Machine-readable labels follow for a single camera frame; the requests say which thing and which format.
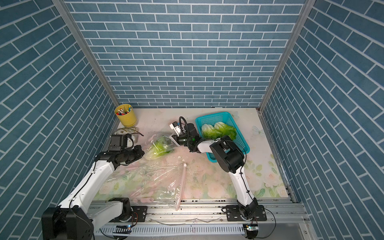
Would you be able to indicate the yellow pen cup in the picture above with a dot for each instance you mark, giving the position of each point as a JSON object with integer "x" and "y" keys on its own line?
{"x": 126, "y": 115}

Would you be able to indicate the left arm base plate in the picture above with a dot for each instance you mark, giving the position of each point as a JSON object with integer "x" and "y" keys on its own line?
{"x": 139, "y": 214}

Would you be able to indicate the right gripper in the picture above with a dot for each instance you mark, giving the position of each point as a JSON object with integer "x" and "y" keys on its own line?
{"x": 177, "y": 139}

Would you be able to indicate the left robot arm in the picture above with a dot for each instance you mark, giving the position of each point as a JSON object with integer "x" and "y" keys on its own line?
{"x": 72, "y": 218}

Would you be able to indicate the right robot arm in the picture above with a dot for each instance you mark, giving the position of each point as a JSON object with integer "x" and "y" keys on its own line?
{"x": 229, "y": 157}

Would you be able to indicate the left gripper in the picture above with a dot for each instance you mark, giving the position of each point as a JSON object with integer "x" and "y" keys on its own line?
{"x": 139, "y": 153}

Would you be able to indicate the teal plastic basket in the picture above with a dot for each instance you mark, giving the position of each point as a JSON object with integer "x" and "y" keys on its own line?
{"x": 226, "y": 118}

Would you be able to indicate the chinese cabbage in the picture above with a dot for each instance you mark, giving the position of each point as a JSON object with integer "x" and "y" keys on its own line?
{"x": 160, "y": 147}
{"x": 226, "y": 130}
{"x": 209, "y": 132}

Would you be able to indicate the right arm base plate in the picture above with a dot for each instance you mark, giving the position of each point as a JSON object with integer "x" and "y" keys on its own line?
{"x": 235, "y": 213}

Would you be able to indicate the white vented cable duct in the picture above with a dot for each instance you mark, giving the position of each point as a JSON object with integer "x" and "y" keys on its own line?
{"x": 162, "y": 230}

